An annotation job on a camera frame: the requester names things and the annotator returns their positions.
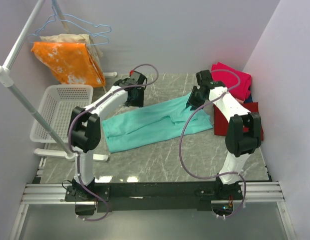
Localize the dark red folded t shirt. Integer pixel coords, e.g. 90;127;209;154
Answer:
213;102;259;137

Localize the blue wire hanger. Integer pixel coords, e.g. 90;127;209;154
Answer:
32;0;112;38
26;33;110;46

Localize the beige hanging cloth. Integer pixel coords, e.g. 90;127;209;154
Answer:
40;33;103;69

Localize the aluminium rail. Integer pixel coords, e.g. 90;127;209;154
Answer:
10;181;297;240

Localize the blue folded t shirt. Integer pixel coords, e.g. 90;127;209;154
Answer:
244;88;253;104

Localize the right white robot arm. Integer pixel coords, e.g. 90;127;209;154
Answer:
186;70;261;200

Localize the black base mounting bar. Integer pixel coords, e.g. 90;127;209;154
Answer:
65;180;243;216

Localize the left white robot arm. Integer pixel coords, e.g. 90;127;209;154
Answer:
68;70;147;201

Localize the orange patterned cloth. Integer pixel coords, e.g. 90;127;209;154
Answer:
31;41;106;88

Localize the teal t shirt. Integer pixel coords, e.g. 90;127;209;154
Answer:
101;91;214;154

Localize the white clothes rack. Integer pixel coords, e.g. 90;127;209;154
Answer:
0;0;118;163

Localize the pink folded t shirt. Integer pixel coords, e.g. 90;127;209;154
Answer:
211;62;252;101

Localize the white plastic laundry basket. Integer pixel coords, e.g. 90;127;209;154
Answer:
38;84;94;143

